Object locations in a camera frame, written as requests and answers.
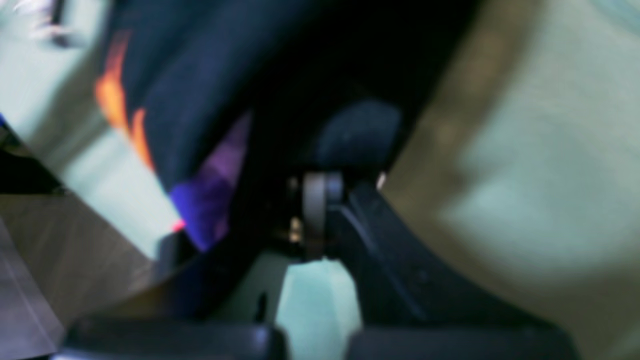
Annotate dark navy T-shirt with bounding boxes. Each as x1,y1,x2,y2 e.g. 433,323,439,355
95,0,481,251

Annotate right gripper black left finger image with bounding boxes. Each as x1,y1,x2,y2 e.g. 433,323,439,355
52,172,329,360

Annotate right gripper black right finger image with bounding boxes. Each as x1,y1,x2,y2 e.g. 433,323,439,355
326,173,580,360

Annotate light green table cloth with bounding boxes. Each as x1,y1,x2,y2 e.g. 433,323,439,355
1,0,639,360

